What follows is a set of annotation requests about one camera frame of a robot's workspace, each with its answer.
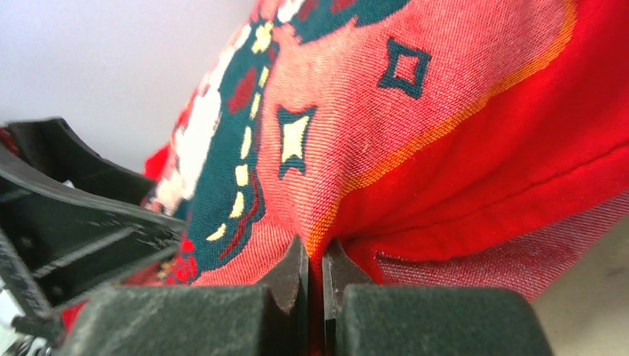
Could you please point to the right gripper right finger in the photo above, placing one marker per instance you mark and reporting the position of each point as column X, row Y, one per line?
column 363, row 318

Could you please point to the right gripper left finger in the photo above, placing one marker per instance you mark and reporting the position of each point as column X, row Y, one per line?
column 266, row 318

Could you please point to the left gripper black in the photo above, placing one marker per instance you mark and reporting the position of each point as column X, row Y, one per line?
column 72, row 222

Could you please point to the red patterned pillowcase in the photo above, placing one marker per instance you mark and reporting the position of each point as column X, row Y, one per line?
column 456, row 143

